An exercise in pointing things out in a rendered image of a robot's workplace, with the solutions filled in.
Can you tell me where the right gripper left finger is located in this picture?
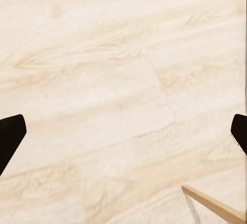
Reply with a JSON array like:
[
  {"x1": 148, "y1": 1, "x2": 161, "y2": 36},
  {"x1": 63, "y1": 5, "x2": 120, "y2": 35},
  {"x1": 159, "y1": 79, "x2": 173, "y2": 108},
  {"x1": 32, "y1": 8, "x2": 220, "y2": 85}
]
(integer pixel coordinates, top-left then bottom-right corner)
[{"x1": 0, "y1": 114, "x2": 27, "y2": 175}]

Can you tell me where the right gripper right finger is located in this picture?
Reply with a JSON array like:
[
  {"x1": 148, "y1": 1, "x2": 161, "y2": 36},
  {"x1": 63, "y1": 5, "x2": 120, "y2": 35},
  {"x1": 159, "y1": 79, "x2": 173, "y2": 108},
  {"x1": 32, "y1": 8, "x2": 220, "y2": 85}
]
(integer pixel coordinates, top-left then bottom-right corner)
[{"x1": 231, "y1": 114, "x2": 247, "y2": 155}]

